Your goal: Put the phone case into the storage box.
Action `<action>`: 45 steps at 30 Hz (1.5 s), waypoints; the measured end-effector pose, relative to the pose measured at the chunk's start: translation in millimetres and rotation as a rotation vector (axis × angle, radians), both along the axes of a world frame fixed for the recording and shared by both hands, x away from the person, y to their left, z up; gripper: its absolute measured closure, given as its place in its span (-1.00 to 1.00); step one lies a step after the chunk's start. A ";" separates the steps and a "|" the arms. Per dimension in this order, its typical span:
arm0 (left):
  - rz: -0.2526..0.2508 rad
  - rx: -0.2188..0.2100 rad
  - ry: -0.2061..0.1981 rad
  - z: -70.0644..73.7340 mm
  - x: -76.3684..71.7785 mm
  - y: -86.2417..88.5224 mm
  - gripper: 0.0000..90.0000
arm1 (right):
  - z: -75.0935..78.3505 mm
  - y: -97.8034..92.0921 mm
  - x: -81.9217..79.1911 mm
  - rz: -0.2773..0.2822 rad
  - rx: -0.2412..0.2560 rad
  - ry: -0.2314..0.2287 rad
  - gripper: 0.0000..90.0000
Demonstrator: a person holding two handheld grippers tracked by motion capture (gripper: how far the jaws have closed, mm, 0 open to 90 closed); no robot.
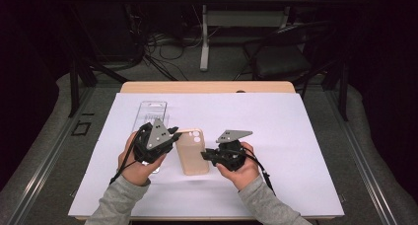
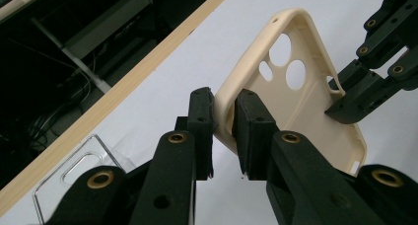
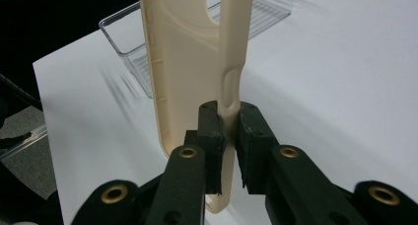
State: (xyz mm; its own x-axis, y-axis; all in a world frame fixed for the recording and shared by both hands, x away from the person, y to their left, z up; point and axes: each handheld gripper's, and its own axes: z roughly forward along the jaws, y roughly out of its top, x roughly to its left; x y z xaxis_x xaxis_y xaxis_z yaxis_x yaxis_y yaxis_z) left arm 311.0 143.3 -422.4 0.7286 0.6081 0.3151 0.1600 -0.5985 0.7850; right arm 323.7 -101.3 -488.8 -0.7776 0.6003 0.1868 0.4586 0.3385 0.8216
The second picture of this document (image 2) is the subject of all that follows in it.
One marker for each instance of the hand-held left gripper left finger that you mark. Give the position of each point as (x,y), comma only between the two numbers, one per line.
(171,179)

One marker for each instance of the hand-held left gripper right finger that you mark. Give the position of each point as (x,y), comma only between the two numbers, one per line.
(295,179)

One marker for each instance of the beige phone case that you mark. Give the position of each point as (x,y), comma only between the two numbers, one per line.
(309,119)

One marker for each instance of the clear plastic packaging tray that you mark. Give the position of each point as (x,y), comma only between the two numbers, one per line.
(55,188)

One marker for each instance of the wooden table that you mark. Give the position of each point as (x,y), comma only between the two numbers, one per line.
(108,100)

